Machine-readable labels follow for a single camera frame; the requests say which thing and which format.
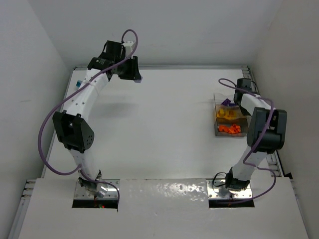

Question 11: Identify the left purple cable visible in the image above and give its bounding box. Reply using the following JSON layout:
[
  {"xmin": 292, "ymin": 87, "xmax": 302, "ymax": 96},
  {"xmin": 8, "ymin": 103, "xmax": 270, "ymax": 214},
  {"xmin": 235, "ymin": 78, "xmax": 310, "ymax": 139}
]
[{"xmin": 37, "ymin": 29, "xmax": 139, "ymax": 206}]

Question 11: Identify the hollow purple duplo brick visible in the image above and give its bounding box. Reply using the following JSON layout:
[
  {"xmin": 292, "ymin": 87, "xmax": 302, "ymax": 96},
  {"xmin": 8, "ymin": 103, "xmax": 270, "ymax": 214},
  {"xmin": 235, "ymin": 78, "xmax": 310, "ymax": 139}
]
[{"xmin": 134, "ymin": 77, "xmax": 143, "ymax": 83}]

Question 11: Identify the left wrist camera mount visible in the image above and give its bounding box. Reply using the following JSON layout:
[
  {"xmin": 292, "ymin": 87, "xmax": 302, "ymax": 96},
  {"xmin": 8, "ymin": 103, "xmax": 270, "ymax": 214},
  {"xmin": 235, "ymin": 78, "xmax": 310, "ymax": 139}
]
[{"xmin": 122, "ymin": 41, "xmax": 137, "ymax": 57}]

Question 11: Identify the clear plastic container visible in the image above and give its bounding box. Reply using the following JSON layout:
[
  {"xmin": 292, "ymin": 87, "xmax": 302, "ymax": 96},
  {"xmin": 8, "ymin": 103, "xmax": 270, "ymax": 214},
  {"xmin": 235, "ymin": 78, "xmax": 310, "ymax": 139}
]
[{"xmin": 213, "ymin": 93, "xmax": 265, "ymax": 137}]

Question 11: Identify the yellow-teal duplo brick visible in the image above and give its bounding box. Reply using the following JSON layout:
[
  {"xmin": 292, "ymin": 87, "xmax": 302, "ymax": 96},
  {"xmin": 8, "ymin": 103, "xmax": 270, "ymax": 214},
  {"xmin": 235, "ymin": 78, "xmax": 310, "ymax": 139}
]
[{"xmin": 217, "ymin": 109, "xmax": 226, "ymax": 118}]

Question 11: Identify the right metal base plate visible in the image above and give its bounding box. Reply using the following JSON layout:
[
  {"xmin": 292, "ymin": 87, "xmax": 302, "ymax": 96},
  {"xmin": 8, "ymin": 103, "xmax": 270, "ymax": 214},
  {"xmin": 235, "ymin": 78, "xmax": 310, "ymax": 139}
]
[{"xmin": 206, "ymin": 179, "xmax": 253, "ymax": 201}]

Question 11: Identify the yellow duplo brick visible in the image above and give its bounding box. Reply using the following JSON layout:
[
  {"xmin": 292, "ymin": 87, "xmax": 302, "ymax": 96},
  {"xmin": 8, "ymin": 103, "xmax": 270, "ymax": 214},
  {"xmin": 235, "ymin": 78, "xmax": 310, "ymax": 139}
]
[{"xmin": 227, "ymin": 111, "xmax": 237, "ymax": 119}]

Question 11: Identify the purple cable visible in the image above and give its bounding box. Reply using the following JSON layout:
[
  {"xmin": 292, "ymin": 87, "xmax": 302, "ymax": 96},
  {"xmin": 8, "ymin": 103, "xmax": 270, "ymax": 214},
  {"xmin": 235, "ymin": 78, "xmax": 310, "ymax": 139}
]
[
  {"xmin": 218, "ymin": 78, "xmax": 277, "ymax": 206},
  {"xmin": 37, "ymin": 29, "xmax": 139, "ymax": 206}
]

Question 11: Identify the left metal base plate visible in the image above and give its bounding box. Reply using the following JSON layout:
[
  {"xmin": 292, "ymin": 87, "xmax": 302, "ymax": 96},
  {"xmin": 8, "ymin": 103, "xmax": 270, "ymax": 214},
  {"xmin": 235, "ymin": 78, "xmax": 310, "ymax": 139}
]
[{"xmin": 74, "ymin": 178, "xmax": 120, "ymax": 200}]

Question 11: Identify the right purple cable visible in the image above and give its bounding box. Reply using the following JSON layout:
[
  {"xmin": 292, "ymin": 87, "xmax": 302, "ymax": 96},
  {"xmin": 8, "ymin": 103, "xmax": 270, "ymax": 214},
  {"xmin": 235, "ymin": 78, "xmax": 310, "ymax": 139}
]
[{"xmin": 218, "ymin": 78, "xmax": 277, "ymax": 206}]

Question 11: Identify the pile of small orange legos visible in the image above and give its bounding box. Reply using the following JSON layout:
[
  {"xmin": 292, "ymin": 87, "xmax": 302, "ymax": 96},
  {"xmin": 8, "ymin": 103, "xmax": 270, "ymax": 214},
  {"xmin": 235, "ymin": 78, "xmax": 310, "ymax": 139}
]
[{"xmin": 218, "ymin": 124, "xmax": 242, "ymax": 134}]

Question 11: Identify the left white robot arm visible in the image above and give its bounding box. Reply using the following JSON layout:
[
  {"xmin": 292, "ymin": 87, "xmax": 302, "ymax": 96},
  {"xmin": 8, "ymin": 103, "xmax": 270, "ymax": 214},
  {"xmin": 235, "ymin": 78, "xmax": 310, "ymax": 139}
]
[{"xmin": 52, "ymin": 41, "xmax": 142, "ymax": 181}]

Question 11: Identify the metal base plate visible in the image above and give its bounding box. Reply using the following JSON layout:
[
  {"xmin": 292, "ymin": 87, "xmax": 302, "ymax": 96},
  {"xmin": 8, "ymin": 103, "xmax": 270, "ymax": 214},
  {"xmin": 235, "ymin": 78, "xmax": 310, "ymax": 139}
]
[
  {"xmin": 74, "ymin": 178, "xmax": 120, "ymax": 200},
  {"xmin": 206, "ymin": 179, "xmax": 253, "ymax": 201}
]

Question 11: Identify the light blue duplo brick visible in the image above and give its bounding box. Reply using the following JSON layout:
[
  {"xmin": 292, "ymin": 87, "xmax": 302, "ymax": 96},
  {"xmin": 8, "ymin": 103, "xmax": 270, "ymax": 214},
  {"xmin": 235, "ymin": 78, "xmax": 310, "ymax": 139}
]
[{"xmin": 76, "ymin": 81, "xmax": 82, "ymax": 89}]

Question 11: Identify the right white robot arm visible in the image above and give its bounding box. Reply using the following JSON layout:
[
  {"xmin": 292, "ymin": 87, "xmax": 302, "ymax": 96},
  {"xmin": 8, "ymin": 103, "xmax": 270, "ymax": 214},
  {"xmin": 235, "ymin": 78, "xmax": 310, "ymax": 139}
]
[{"xmin": 225, "ymin": 78, "xmax": 287, "ymax": 191}]

